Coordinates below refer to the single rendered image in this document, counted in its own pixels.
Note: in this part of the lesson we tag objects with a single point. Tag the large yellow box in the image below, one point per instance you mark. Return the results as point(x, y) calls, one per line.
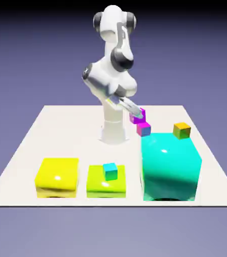
point(57, 176)

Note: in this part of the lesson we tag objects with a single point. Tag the small magenta cube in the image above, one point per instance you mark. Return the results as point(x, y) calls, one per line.
point(144, 129)

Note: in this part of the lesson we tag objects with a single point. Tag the large cyan box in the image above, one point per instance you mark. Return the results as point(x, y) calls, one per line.
point(169, 166)

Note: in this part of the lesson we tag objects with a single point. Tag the small orange cube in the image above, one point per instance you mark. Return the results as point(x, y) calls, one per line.
point(182, 130)

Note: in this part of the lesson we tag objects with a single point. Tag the small purple cube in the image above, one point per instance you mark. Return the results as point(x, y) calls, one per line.
point(140, 118)

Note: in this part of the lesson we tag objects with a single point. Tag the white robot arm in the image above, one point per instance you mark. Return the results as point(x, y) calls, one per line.
point(113, 80)

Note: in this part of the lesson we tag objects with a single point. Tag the small cyan cube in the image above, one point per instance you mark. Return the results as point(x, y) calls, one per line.
point(110, 171)

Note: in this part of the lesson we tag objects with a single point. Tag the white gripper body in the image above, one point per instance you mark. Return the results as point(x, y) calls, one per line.
point(130, 106)

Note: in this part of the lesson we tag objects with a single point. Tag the large lime box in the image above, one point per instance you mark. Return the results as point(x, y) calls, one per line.
point(105, 182)

